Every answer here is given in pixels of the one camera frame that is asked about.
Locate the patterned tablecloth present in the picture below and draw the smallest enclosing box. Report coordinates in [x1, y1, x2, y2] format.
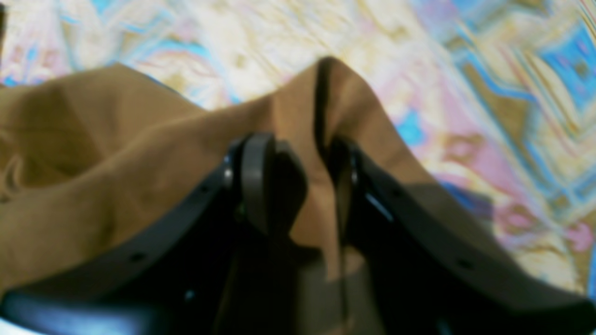
[1, 0, 595, 297]

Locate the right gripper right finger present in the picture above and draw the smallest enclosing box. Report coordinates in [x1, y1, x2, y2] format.
[329, 138, 595, 335]

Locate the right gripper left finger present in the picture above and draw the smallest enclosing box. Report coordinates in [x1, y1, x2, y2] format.
[1, 133, 305, 335]

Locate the brown t-shirt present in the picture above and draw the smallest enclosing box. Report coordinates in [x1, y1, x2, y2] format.
[0, 57, 494, 335]

